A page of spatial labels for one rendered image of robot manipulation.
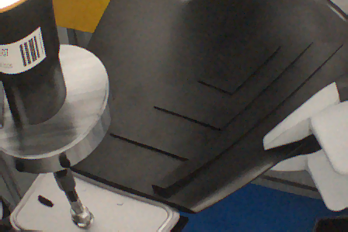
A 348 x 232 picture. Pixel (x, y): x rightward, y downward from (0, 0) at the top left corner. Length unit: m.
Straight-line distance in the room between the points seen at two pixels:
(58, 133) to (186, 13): 0.20
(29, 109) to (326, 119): 0.17
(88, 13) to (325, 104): 0.43
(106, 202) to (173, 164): 0.04
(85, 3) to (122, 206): 0.42
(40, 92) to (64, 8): 0.51
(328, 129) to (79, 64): 0.14
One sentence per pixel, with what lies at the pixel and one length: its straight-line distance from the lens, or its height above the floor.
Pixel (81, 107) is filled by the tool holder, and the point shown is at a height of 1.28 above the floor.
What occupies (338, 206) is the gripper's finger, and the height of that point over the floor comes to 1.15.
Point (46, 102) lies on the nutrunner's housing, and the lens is 0.34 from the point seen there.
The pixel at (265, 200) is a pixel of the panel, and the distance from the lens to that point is 0.99.
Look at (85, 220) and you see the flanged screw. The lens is 0.42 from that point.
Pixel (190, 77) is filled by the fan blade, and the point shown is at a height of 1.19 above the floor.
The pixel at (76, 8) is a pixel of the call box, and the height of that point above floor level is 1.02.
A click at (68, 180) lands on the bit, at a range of 0.39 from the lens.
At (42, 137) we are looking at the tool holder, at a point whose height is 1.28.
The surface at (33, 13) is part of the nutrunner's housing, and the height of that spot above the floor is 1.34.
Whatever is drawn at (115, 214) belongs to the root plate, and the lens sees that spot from 0.42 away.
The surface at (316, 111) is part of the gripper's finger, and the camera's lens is 0.43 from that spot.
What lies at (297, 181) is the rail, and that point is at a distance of 0.91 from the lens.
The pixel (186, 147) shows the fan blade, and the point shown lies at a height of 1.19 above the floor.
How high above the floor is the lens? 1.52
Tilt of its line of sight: 45 degrees down
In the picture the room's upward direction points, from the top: 11 degrees counter-clockwise
